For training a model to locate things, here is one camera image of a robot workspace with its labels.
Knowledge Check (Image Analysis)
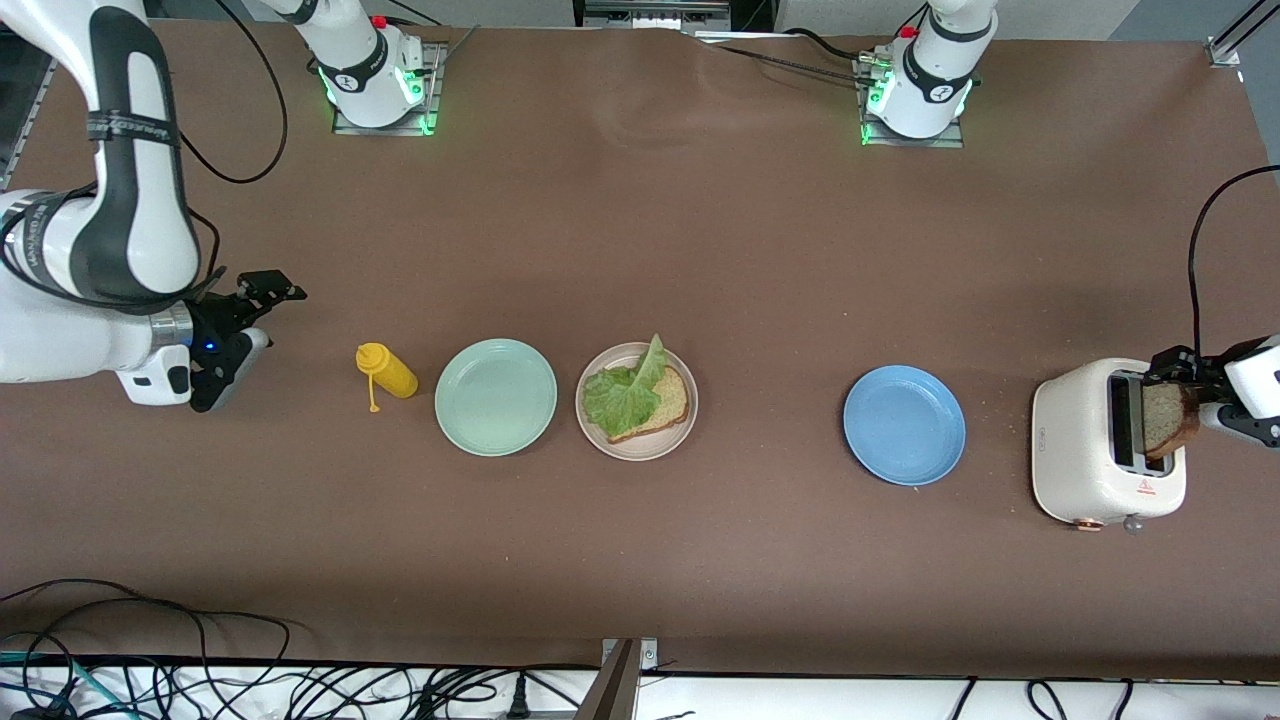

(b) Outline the brown bread slice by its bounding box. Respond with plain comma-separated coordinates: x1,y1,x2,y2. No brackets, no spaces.
605,365,691,445
1142,380,1200,462

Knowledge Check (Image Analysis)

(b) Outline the yellow mustard squeeze bottle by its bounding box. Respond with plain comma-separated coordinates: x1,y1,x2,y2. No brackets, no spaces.
355,342,419,414

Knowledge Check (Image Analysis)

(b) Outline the green lettuce leaf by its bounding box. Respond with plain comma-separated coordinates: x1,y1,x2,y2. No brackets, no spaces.
582,333,668,441

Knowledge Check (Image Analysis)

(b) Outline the mint green plate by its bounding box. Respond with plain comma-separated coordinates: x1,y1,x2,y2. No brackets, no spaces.
434,338,558,458

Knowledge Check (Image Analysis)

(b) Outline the blue plate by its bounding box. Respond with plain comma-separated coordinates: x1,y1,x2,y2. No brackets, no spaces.
842,364,967,488

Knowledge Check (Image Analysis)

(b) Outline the beige plate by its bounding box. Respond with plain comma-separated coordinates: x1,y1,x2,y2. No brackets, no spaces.
575,342,699,462

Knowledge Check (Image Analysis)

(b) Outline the white toaster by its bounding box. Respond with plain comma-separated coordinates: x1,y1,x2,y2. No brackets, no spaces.
1031,358,1188,534

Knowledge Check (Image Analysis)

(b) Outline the black metal stand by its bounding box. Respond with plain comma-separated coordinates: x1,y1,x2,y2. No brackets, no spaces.
573,0,776,31

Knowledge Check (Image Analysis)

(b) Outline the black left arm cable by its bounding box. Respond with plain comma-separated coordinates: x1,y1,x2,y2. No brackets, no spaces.
1188,165,1280,366

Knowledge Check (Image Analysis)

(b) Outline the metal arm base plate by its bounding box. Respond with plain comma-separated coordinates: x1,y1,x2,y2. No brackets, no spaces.
858,55,966,149
332,42,443,137

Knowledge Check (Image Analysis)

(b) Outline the aluminium frame profile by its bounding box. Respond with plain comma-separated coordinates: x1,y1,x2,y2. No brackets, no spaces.
1205,0,1280,66

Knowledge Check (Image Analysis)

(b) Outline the teal floor cable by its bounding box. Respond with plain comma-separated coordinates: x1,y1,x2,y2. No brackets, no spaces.
0,650,111,720

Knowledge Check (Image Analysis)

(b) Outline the thick black table cable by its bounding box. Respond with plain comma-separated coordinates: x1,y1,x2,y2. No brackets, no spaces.
780,27,873,63

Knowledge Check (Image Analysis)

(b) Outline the thin black table cable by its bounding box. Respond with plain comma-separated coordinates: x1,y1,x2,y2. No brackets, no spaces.
715,45,876,83

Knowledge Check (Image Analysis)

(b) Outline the grey metal table bracket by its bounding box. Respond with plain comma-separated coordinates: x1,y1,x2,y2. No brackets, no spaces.
575,638,659,720

